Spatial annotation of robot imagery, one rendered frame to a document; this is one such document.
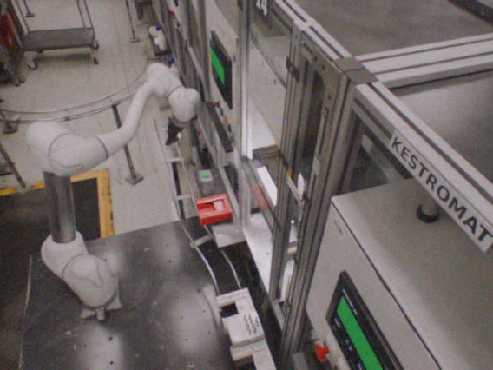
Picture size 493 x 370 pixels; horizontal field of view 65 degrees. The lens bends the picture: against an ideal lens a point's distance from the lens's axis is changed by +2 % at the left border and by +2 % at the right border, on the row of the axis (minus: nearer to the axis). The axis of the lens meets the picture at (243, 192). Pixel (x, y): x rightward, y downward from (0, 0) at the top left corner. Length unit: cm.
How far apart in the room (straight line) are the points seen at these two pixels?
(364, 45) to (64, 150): 106
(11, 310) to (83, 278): 129
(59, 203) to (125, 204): 161
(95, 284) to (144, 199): 161
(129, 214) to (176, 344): 163
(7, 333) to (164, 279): 126
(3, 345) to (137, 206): 128
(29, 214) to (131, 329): 187
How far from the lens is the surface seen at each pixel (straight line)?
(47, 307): 210
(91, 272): 179
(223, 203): 190
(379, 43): 87
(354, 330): 82
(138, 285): 201
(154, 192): 336
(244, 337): 155
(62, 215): 179
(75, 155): 148
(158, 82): 178
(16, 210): 362
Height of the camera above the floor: 235
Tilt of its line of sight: 46 degrees down
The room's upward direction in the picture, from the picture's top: straight up
